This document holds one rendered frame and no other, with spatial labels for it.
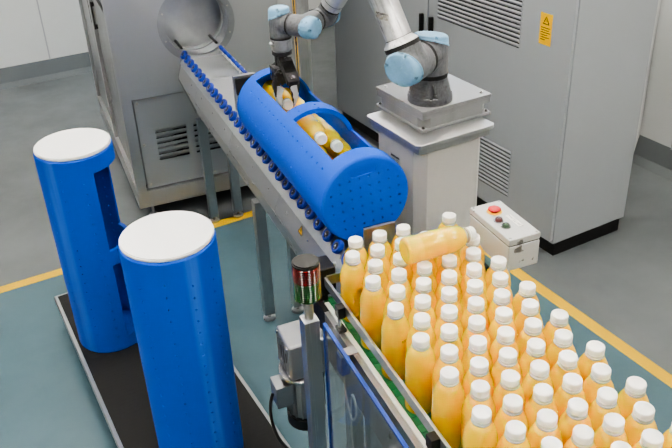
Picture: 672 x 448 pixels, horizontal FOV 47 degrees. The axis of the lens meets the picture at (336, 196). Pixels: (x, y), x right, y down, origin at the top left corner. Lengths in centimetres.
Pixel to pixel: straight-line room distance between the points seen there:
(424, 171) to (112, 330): 146
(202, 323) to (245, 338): 119
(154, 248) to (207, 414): 61
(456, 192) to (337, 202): 58
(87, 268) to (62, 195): 32
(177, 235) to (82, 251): 84
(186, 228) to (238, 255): 178
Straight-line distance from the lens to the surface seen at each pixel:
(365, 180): 227
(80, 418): 336
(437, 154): 258
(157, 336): 239
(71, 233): 308
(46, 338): 382
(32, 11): 701
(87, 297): 323
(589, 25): 365
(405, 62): 242
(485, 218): 221
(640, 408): 168
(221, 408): 261
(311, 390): 194
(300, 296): 176
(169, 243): 229
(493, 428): 162
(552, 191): 392
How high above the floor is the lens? 221
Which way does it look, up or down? 29 degrees down
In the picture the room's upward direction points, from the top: 3 degrees counter-clockwise
